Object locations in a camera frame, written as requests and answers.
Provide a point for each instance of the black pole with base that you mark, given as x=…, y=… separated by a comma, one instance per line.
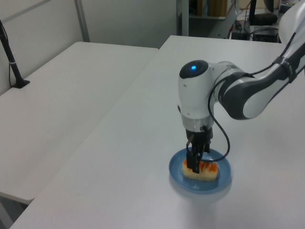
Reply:
x=12, y=65

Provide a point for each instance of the bread with orange topping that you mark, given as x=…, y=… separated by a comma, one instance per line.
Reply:
x=206, y=173

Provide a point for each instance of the blue round plate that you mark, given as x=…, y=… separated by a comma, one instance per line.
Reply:
x=177, y=170

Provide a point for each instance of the wooden box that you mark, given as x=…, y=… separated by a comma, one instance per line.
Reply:
x=214, y=8

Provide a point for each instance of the grey metal partition post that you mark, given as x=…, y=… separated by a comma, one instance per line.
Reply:
x=83, y=21

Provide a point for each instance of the grey metal rack post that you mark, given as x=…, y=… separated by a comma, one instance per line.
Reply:
x=183, y=16

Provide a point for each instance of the dark brown bag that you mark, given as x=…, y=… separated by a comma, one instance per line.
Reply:
x=265, y=18

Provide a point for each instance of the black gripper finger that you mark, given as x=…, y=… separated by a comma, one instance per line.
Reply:
x=200, y=150
x=193, y=162

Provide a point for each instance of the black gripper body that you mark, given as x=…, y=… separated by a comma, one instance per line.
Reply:
x=201, y=137

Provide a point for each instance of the black electronics box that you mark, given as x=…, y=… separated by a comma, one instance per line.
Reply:
x=265, y=35

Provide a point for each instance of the small black box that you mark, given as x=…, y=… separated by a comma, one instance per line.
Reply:
x=240, y=35

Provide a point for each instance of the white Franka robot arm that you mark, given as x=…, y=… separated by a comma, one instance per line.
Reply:
x=195, y=95

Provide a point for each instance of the black monitor stand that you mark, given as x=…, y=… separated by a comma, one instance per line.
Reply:
x=252, y=12

